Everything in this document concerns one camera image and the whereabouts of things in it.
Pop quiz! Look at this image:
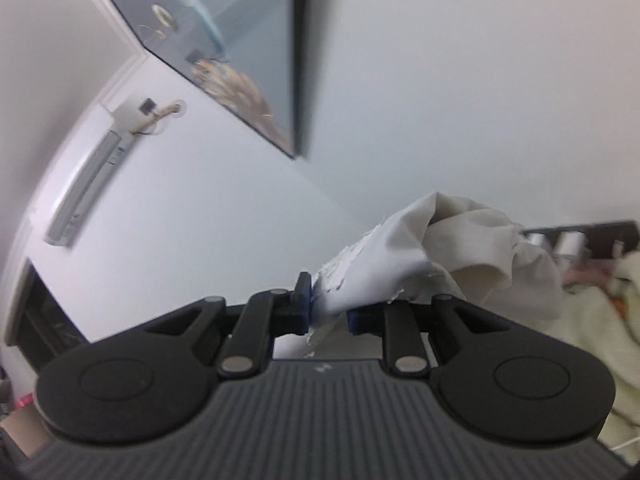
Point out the cream fleece blanket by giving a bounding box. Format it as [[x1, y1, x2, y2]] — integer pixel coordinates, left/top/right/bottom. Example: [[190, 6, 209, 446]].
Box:
[[546, 252, 640, 465]]

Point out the white air conditioner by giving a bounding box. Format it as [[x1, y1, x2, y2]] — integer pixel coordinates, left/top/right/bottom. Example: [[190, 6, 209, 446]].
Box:
[[43, 96, 188, 247]]

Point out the framed wall picture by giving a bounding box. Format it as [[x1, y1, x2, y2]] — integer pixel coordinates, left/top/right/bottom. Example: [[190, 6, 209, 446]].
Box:
[[111, 0, 307, 157]]

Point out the black wall shelf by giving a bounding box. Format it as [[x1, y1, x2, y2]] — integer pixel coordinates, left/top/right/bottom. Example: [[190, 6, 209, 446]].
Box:
[[522, 220, 639, 262]]

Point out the white t-shirt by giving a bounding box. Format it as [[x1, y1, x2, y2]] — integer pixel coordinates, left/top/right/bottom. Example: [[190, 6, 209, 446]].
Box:
[[300, 192, 563, 359]]

